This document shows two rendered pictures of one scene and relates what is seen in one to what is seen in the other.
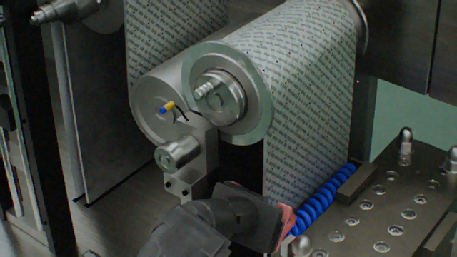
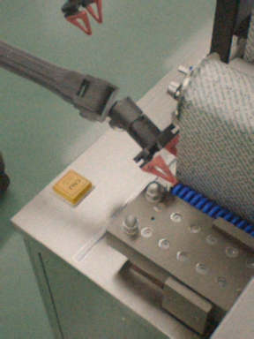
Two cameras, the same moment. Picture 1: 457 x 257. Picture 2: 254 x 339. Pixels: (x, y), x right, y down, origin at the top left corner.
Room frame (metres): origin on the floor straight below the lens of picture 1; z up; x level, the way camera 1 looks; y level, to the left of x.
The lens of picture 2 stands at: (0.71, -0.77, 1.97)
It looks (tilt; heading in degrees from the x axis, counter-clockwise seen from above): 52 degrees down; 91
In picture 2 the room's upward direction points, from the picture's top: 1 degrees counter-clockwise
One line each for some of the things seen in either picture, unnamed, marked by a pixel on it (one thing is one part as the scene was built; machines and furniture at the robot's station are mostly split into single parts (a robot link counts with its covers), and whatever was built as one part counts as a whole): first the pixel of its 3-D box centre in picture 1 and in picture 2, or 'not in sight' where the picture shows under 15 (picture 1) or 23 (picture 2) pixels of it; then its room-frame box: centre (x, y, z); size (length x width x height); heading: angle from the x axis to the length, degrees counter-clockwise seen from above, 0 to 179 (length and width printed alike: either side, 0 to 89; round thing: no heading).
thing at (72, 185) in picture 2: not in sight; (72, 185); (0.56, 0.02, 0.91); 0.07 x 0.07 x 0.02; 52
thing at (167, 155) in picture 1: (169, 157); (175, 89); (0.80, 0.07, 1.18); 0.04 x 0.02 x 0.04; 52
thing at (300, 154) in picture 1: (310, 153); (225, 180); (0.90, -0.12, 1.11); 0.23 x 0.01 x 0.18; 142
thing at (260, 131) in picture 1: (226, 93); (198, 88); (0.84, 0.00, 1.25); 0.15 x 0.01 x 0.15; 52
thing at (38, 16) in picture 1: (47, 13); not in sight; (0.93, 0.25, 1.33); 0.06 x 0.03 x 0.03; 142
